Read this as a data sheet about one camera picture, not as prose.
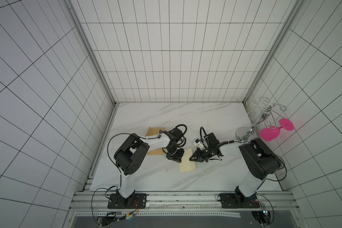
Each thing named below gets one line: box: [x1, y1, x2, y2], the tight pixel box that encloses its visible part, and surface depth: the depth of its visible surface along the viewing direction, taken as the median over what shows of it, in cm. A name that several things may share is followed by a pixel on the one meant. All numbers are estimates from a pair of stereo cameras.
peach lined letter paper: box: [179, 148, 196, 173], surface depth 87 cm
